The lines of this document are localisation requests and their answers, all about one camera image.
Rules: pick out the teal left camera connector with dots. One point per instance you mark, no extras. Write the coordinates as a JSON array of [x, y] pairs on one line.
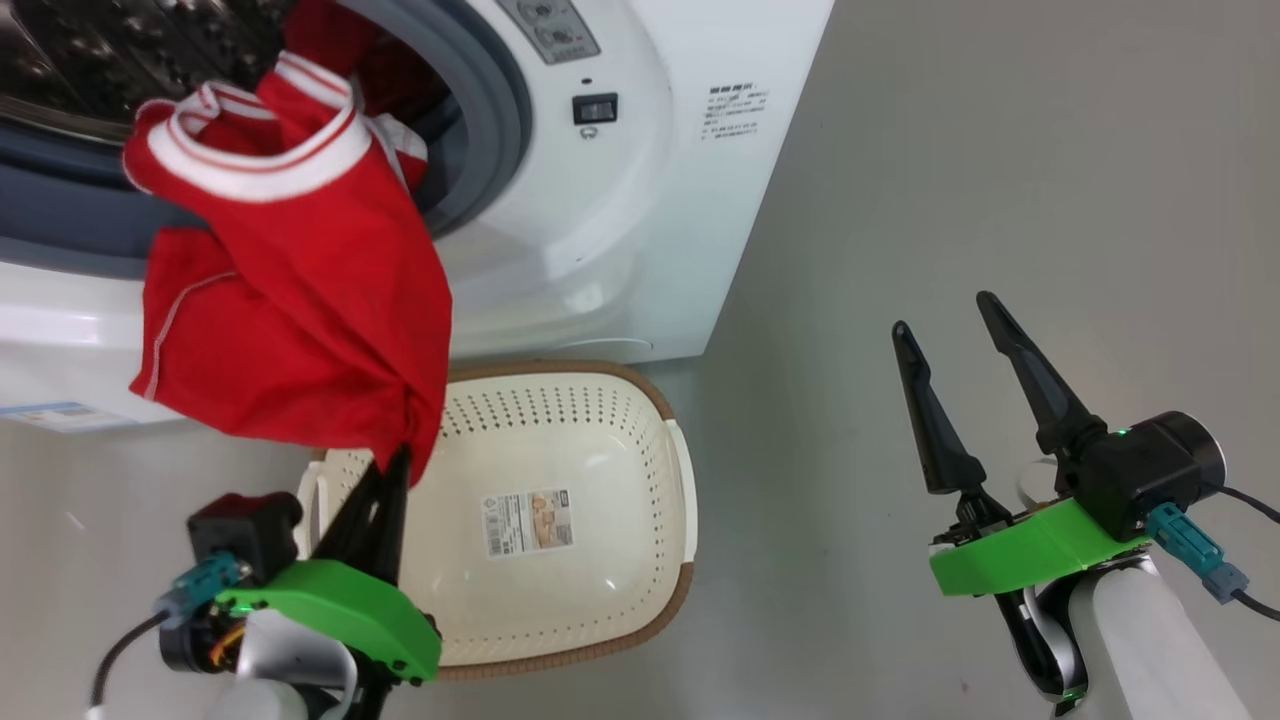
[[200, 585]]

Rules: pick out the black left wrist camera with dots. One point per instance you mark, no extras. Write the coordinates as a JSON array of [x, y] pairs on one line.
[[245, 530]]

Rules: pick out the red shirt white trim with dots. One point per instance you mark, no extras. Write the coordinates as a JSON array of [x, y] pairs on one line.
[[300, 330]]

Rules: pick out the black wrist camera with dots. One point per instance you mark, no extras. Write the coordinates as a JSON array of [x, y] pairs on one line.
[[1150, 470], [245, 530]]

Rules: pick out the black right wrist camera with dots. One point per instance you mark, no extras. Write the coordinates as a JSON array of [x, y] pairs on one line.
[[1150, 470]]

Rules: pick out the cream perforated laundry basket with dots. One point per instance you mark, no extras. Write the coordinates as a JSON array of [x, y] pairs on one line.
[[560, 620]]

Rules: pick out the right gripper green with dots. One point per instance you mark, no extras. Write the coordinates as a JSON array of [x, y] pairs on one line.
[[1020, 555]]

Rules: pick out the black door lock latch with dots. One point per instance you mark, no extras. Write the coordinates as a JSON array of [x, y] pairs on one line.
[[595, 107]]

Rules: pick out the grey warning sticker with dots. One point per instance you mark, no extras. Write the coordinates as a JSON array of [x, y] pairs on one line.
[[550, 30]]

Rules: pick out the blue energy label sticker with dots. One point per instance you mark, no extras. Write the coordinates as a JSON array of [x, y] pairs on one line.
[[50, 416]]

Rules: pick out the white front-load washing machine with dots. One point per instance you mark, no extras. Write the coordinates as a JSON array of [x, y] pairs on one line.
[[680, 200]]

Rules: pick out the paper label inside basket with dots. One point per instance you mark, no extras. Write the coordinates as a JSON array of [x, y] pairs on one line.
[[530, 522]]

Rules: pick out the steel washing machine drum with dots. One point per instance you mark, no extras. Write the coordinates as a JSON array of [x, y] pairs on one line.
[[80, 60]]

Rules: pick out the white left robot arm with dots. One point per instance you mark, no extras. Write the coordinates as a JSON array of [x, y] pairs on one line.
[[280, 665]]

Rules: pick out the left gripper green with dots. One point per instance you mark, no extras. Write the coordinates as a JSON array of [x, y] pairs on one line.
[[340, 605]]

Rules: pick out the grey rubber door gasket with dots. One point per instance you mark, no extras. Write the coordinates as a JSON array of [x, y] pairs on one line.
[[500, 120]]

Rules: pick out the teal camera connector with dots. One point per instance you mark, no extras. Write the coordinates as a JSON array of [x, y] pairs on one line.
[[1190, 550], [200, 585]]

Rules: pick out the teal right camera connector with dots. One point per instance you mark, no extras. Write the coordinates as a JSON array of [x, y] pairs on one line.
[[1190, 550]]

